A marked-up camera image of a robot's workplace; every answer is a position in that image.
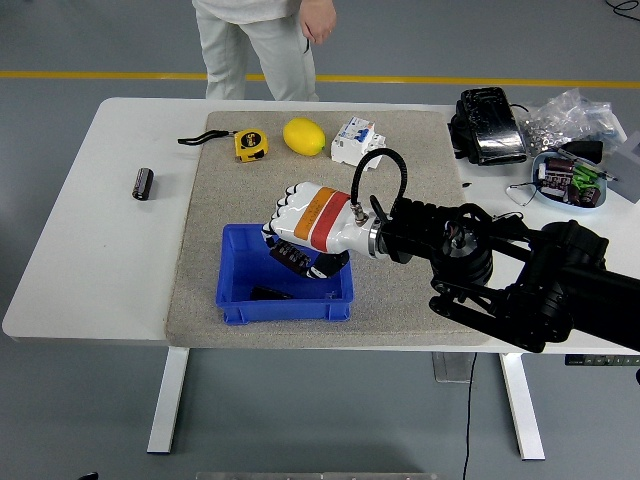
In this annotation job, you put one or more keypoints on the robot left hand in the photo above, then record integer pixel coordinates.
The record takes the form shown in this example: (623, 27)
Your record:
(89, 476)

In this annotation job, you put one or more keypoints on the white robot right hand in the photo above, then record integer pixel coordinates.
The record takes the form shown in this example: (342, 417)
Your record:
(320, 215)

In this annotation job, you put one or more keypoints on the person's left hand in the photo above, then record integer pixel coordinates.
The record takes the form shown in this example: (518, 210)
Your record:
(319, 20)

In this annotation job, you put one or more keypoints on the dark battery with white print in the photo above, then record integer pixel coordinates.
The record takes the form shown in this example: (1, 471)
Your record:
(291, 255)

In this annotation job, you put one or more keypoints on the plain dark cylindrical battery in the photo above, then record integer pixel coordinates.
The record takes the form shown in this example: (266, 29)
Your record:
(270, 292)

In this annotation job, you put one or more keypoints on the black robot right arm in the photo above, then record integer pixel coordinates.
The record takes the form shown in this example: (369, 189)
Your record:
(500, 270)

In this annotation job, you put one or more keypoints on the blue plastic box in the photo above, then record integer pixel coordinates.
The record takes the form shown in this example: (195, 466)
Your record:
(285, 310)

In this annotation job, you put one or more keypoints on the dark brown cylindrical battery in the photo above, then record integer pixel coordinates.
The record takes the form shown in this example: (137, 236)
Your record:
(142, 184)

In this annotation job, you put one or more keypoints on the grey under-table control box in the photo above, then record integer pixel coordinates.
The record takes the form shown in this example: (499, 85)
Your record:
(450, 367)

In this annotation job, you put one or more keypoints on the person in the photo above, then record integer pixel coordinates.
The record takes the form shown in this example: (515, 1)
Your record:
(250, 45)

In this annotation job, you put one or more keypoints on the white circuit breaker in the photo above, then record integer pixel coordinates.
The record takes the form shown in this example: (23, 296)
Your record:
(350, 142)

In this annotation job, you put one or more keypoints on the yellow lemon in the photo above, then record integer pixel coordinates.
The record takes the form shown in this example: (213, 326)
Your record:
(303, 136)

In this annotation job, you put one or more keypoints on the grey-brown table mat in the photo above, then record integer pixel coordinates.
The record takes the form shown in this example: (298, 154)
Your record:
(240, 195)

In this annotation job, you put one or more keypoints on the white table leg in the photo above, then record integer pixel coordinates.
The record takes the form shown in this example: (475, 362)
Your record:
(522, 405)
(169, 400)

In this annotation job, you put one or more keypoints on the black wrapped power pack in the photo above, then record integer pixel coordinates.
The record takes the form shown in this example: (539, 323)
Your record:
(490, 125)

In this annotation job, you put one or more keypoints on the light blue shallow bowl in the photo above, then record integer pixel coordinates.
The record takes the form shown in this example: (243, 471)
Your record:
(537, 165)

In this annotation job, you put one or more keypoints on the striped electronic component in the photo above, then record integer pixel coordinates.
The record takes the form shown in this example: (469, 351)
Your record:
(555, 184)

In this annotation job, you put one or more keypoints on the brown capacitor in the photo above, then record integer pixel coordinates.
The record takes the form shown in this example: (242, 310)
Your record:
(559, 164)

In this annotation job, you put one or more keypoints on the clear bag of screws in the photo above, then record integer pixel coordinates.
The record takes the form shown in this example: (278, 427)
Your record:
(565, 117)

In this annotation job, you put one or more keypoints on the green plastic connectors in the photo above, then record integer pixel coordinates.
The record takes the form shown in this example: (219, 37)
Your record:
(584, 177)

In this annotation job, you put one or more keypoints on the dark capacitor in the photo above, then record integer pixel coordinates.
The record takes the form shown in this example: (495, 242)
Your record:
(591, 196)

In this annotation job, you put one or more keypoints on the small black block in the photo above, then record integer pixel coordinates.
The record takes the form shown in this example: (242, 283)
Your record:
(585, 149)

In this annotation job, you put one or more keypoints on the black pen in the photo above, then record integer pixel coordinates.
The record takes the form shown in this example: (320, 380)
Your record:
(605, 174)

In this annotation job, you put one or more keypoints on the table height control panel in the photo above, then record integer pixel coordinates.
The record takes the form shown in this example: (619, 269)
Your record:
(600, 360)

